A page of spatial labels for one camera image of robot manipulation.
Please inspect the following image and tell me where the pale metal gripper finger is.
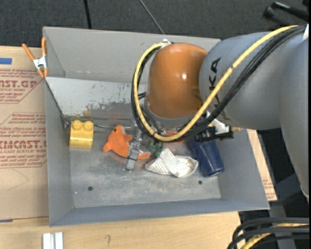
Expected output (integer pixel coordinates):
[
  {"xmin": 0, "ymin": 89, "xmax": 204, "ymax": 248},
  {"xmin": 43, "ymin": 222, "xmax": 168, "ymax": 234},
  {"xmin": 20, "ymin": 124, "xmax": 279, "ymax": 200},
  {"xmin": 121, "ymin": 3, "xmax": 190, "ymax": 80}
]
[
  {"xmin": 129, "ymin": 142, "xmax": 143, "ymax": 161},
  {"xmin": 124, "ymin": 158, "xmax": 136, "ymax": 173}
]

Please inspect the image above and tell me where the yellow toy brick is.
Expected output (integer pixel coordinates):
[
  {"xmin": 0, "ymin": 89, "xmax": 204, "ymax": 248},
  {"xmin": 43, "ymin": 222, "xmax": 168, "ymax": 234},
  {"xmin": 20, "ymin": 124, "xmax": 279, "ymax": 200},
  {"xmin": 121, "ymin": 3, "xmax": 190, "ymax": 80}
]
[{"xmin": 68, "ymin": 120, "xmax": 94, "ymax": 149}]

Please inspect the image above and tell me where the orange toy fish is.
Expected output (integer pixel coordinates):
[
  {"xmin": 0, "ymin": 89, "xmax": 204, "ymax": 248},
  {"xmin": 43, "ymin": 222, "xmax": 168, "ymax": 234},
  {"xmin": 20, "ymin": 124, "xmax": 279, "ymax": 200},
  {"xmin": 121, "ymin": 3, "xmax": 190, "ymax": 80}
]
[{"xmin": 102, "ymin": 124, "xmax": 152, "ymax": 160}]

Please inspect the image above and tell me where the grey metal bin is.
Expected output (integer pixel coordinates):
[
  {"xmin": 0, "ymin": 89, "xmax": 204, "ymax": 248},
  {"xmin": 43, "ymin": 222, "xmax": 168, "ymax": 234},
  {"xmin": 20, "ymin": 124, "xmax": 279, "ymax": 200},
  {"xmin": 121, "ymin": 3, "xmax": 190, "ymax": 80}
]
[{"xmin": 42, "ymin": 26, "xmax": 271, "ymax": 227}]

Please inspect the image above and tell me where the white striped cloth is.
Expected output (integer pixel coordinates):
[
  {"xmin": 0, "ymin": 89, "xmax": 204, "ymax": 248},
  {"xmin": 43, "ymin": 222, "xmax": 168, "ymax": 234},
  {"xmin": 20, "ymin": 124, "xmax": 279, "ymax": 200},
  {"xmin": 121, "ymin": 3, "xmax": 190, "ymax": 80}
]
[{"xmin": 144, "ymin": 148, "xmax": 199, "ymax": 178}]

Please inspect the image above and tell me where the brown cardboard board, red print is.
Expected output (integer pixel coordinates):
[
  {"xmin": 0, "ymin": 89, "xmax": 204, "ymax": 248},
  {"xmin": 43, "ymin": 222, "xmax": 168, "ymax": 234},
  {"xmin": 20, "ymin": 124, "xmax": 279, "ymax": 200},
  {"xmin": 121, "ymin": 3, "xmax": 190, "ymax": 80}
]
[{"xmin": 0, "ymin": 45, "xmax": 278, "ymax": 224}]

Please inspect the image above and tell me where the dark blue cup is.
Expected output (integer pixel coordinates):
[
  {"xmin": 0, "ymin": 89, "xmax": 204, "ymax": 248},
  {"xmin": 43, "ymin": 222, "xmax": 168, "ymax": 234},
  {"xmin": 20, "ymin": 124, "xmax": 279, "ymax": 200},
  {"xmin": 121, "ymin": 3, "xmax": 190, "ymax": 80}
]
[{"xmin": 188, "ymin": 136, "xmax": 225, "ymax": 177}]

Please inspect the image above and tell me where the black cylinder on white bracket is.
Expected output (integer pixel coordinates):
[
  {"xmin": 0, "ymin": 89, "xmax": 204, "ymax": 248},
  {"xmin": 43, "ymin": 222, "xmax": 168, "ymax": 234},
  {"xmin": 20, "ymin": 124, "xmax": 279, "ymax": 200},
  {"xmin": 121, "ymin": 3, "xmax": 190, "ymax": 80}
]
[{"xmin": 195, "ymin": 117, "xmax": 242, "ymax": 143}]

